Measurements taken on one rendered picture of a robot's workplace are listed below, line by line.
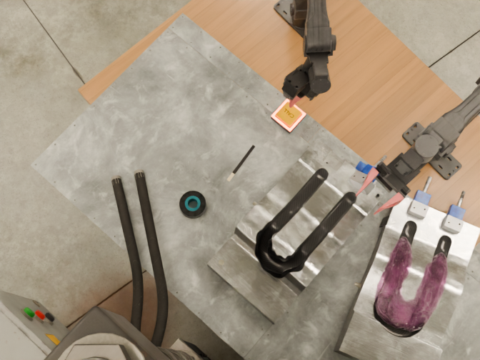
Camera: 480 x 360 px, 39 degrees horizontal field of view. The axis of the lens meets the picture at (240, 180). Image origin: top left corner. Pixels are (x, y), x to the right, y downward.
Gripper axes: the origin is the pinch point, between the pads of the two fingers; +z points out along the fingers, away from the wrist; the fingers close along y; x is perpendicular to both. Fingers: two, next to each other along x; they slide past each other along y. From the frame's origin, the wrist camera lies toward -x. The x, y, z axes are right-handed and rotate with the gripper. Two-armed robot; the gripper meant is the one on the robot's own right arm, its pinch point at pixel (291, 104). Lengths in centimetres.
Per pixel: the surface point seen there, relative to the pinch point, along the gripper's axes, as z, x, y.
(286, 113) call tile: 7.1, 3.6, -0.9
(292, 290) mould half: 27, -32, 36
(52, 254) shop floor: 122, -26, -51
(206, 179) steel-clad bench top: 26.6, -21.8, -6.4
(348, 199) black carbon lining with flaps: 8.8, -7.1, 31.0
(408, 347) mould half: 19, -27, 70
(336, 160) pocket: 6.4, 0.6, 20.6
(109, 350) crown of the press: -57, -122, 28
